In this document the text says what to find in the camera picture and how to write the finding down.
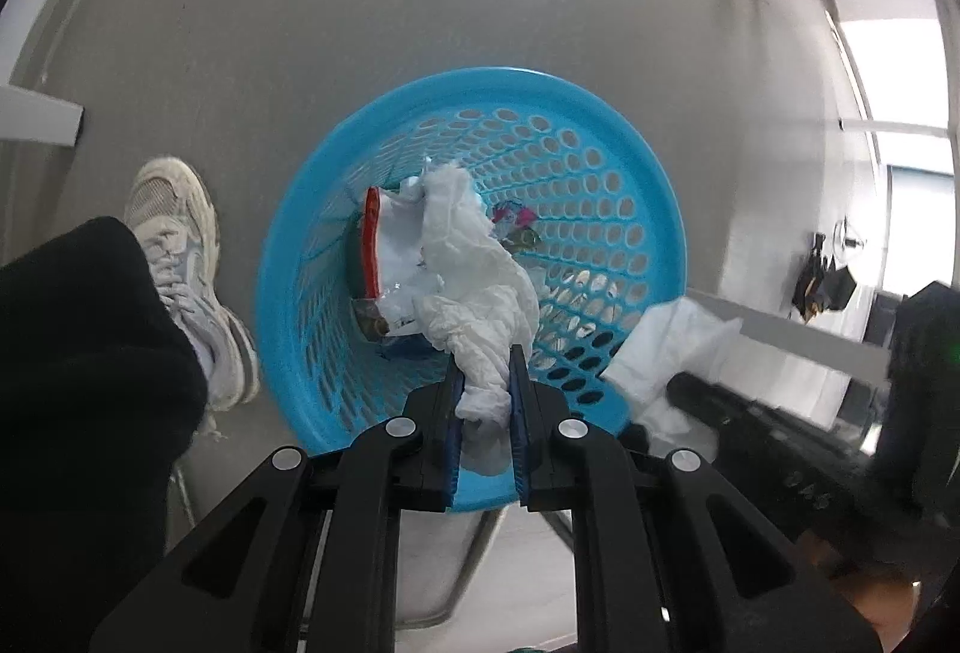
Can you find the large white paper napkin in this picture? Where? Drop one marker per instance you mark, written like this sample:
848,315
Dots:
660,353

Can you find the small white tissue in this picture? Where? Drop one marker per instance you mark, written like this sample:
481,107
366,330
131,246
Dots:
480,278

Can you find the red-strip zip plastic bag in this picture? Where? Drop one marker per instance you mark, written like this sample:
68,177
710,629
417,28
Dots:
397,241

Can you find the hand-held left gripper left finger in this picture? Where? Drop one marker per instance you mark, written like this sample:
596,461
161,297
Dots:
452,443

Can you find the person's right hand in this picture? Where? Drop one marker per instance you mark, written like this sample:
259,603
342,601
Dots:
885,604

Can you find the person's left leg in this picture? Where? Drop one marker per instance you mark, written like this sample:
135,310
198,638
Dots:
75,361

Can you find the white sneaker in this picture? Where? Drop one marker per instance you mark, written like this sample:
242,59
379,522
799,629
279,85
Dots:
180,248

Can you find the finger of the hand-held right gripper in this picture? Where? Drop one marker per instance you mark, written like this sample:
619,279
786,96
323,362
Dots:
637,437
697,394

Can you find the blue plastic basket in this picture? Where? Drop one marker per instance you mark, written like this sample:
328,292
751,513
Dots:
585,173

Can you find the brown-printed clear packet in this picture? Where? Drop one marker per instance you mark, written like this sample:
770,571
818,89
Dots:
371,319

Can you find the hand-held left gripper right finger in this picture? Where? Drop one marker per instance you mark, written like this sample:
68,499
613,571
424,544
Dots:
519,443

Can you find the small black object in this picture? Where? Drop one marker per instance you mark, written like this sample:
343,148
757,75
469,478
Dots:
821,282

